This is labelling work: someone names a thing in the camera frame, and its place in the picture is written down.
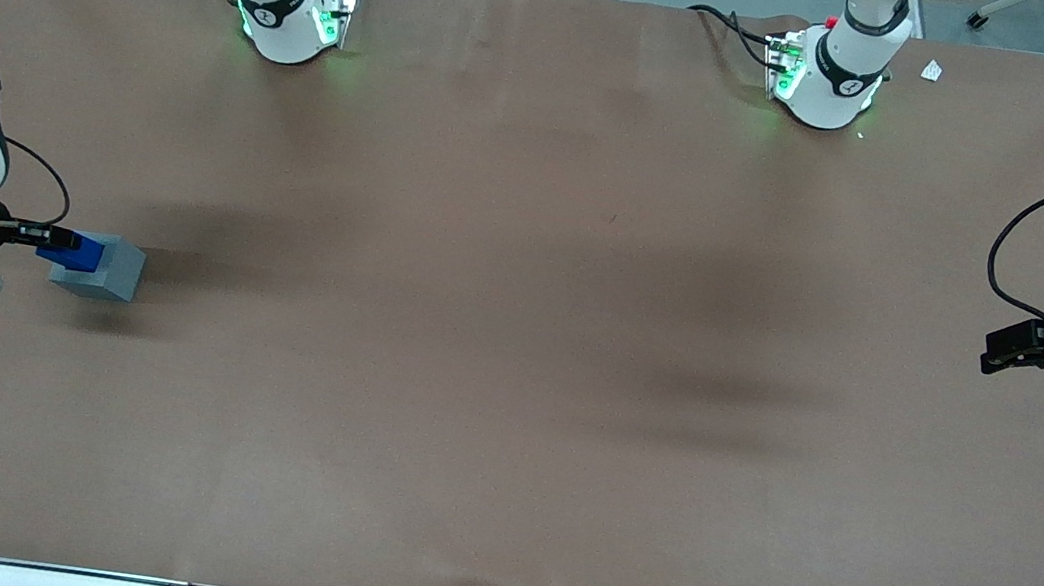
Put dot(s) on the gray block base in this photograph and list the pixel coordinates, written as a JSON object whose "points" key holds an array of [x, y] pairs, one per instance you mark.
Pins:
{"points": [[116, 275]]}

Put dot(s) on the white stand leg with caster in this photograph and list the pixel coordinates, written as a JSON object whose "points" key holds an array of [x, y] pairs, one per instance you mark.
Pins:
{"points": [[999, 5]]}

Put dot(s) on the blue plastic part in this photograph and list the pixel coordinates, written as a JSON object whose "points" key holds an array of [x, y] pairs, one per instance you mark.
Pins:
{"points": [[78, 253]]}

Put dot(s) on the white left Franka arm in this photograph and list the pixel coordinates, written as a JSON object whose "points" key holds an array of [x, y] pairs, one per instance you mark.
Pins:
{"points": [[837, 82]]}

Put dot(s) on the brown table cover sheet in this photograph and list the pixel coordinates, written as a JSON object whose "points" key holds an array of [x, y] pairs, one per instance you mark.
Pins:
{"points": [[510, 382]]}

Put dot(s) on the white paper scrap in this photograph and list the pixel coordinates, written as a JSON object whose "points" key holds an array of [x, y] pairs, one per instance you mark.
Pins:
{"points": [[931, 71]]}

